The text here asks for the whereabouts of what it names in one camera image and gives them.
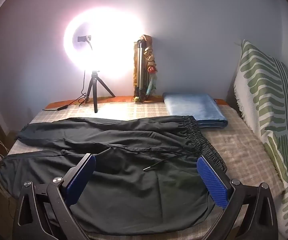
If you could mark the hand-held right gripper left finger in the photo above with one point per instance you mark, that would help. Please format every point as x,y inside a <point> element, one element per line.
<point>82,177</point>

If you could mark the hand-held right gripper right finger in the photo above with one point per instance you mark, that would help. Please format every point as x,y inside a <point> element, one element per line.
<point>212,180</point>

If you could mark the black pants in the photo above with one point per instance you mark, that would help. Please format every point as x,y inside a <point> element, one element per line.
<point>124,180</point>

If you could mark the checked beige bed sheet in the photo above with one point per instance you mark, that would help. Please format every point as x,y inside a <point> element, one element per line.
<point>238,150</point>

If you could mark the folded blue blanket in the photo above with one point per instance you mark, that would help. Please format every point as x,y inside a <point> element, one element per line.
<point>194,107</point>

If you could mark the small black tripod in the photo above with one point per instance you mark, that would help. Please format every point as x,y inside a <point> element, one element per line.
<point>93,90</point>

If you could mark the green leaf patterned throw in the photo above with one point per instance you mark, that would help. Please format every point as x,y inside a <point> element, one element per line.
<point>263,92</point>

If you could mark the folded silver tripod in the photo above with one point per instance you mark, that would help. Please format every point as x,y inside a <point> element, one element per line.
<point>140,67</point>

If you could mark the black phone holder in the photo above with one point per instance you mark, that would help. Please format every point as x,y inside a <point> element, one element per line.
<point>84,39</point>

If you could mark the brown wooden bed frame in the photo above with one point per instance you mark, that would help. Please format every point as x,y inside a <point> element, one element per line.
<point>119,98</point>

